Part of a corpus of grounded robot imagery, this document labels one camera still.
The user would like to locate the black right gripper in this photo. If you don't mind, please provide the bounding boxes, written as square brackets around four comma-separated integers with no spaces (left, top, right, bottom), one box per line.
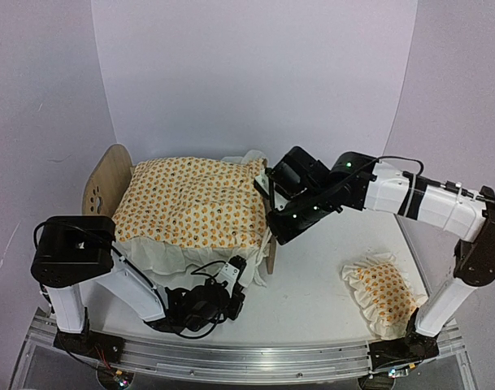
[266,188,332,246]

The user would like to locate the white cushion tie cords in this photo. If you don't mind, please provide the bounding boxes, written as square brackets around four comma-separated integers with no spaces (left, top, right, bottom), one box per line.
[246,227,274,288]

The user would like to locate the duck print ruffled cushion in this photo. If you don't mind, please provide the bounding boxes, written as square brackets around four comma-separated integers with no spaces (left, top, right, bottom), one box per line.
[111,148,272,289]

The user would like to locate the wooden pet bed frame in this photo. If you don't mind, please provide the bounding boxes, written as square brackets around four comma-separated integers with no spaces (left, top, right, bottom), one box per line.
[80,143,278,275]

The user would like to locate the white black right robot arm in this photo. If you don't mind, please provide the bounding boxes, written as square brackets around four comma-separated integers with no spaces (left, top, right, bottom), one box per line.
[254,146,495,373]

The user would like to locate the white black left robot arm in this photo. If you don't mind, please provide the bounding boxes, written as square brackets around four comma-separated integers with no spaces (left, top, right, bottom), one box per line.
[31,215,246,363]

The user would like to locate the small duck print pillow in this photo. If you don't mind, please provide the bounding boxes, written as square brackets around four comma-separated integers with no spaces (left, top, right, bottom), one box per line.
[341,253,428,340]

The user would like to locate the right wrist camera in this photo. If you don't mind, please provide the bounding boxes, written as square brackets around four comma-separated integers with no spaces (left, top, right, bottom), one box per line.
[254,146,330,202]

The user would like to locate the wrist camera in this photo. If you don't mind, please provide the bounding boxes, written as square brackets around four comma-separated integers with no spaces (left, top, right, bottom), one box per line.
[216,256,246,296]
[254,146,330,202]

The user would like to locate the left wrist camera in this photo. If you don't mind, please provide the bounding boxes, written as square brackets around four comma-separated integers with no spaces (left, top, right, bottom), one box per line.
[216,256,246,296]

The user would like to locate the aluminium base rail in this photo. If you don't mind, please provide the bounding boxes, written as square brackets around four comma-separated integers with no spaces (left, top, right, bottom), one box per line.
[9,314,477,389]

